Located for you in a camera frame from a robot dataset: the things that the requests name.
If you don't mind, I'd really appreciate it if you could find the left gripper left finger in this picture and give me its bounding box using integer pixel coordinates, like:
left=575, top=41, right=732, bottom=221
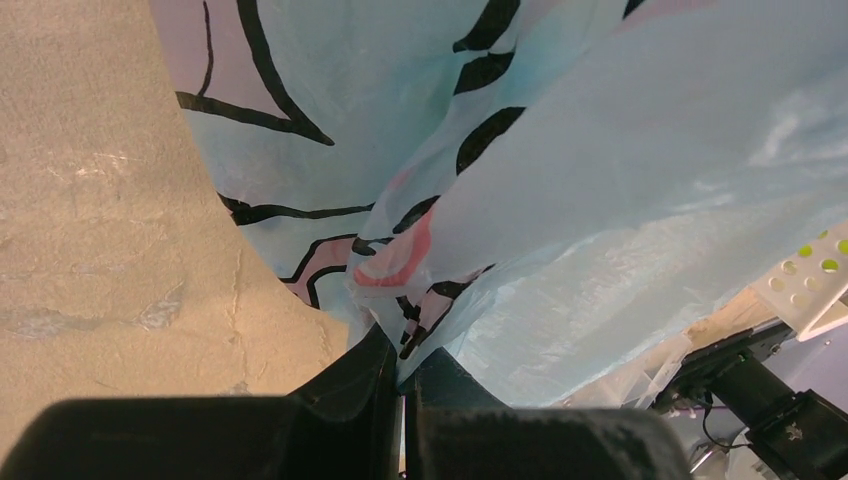
left=1, top=328, right=398, bottom=479

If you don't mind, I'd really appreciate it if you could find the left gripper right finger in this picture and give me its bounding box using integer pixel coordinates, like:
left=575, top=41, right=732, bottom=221
left=400, top=350, right=692, bottom=479

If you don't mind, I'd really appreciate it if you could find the light blue plastic bag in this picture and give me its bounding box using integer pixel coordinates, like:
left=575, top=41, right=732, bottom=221
left=150, top=1, right=847, bottom=407

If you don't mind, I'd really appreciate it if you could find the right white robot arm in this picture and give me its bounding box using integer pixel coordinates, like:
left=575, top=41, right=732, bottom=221
left=651, top=325, right=847, bottom=479

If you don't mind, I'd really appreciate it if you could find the white plastic basket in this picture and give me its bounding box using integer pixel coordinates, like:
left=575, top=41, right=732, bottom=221
left=751, top=222, right=847, bottom=342

